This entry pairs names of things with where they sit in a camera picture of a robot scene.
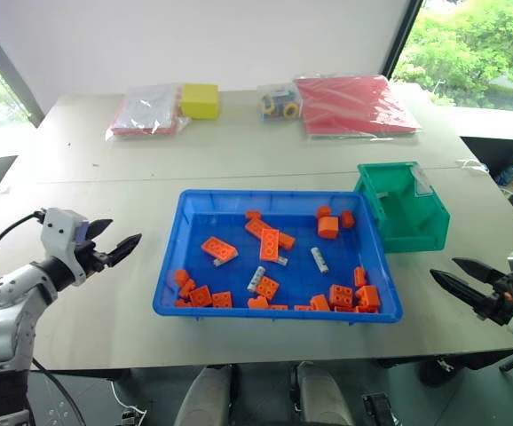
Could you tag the small orange block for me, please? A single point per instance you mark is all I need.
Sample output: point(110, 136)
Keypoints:
point(253, 215)
point(180, 275)
point(360, 277)
point(183, 303)
point(347, 219)
point(187, 287)

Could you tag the round orange block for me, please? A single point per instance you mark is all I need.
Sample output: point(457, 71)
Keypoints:
point(323, 211)

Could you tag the grey robot left leg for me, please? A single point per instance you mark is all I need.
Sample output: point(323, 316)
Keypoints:
point(205, 397)

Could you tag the green plastic bin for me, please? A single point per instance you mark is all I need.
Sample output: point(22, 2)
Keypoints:
point(409, 231)

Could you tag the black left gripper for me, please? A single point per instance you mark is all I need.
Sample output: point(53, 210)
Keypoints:
point(91, 259)

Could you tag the long orange brick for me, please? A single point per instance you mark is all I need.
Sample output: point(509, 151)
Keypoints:
point(252, 226)
point(269, 244)

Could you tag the bag of colourful rings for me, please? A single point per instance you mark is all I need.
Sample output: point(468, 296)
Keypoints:
point(278, 105)

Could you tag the dark window frame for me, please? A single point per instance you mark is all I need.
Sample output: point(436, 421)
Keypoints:
point(8, 66)
point(405, 35)

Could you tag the grey robot right leg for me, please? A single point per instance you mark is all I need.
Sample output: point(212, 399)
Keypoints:
point(321, 397)

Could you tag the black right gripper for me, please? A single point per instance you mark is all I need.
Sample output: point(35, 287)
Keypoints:
point(507, 295)

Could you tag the yellow block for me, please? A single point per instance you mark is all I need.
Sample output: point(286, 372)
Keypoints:
point(200, 102)

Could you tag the large smooth orange block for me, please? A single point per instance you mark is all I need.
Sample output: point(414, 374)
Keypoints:
point(328, 227)

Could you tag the plastic bag with red sheets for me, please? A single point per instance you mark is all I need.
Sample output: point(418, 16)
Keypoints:
point(145, 111)

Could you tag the white crumpled scrap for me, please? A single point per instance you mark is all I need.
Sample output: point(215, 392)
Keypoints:
point(471, 164)

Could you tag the grey robot leg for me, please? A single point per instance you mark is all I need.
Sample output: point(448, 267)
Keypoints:
point(205, 397)
point(321, 397)

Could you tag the blue plastic tray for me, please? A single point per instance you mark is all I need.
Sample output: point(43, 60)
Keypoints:
point(234, 275)

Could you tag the wide flat orange brick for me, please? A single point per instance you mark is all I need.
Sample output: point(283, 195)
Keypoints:
point(217, 248)

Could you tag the black object under table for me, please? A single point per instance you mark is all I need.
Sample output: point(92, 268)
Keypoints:
point(440, 370)

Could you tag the plastic water bottle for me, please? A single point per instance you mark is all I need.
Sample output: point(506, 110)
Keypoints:
point(510, 173)

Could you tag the grey connector piece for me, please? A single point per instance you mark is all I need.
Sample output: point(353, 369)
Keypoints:
point(255, 279)
point(320, 259)

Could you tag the large bag of red sheets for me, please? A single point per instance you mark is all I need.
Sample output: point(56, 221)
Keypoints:
point(349, 106)

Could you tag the black device on floor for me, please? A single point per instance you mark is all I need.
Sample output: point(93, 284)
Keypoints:
point(378, 410)

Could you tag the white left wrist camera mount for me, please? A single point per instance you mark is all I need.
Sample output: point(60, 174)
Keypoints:
point(59, 231)

